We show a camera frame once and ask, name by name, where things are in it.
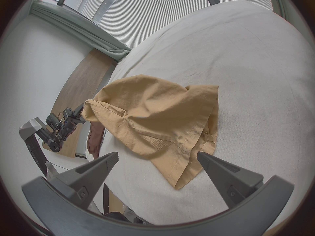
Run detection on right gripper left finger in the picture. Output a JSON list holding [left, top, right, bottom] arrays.
[[52, 152, 119, 210]]

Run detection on brown shorts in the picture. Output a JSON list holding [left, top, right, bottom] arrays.
[[88, 122, 106, 160]]

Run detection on tan shorts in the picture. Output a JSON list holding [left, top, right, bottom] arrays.
[[84, 74, 219, 189]]

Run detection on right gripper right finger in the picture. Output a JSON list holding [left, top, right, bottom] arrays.
[[197, 152, 264, 210]]

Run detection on bed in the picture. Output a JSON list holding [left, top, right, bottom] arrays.
[[42, 0, 315, 227]]

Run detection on window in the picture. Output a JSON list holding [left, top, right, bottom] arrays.
[[43, 0, 288, 51]]

